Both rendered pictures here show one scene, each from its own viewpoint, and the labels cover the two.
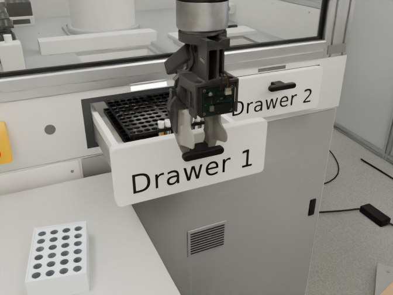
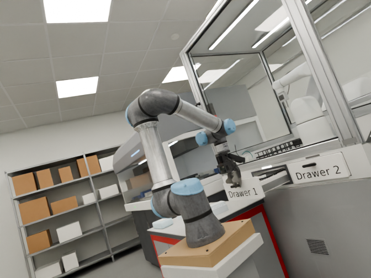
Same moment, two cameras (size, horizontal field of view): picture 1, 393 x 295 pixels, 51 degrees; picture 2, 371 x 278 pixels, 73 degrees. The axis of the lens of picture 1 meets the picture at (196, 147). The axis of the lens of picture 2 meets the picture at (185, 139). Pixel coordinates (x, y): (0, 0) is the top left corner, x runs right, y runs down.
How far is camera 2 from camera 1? 1.43 m
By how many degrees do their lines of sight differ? 88
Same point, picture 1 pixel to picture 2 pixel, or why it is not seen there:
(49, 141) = not seen: hidden behind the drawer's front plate
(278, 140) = (336, 196)
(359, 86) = not seen: outside the picture
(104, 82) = (254, 166)
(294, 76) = (322, 159)
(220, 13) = (217, 148)
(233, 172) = (253, 196)
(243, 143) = (251, 185)
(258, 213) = (346, 242)
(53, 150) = not seen: hidden behind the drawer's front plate
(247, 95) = (301, 170)
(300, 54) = (325, 147)
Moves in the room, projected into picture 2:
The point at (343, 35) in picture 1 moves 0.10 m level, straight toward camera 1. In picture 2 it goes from (352, 132) to (328, 140)
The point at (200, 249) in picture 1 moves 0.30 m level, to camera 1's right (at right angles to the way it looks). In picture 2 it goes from (315, 251) to (356, 272)
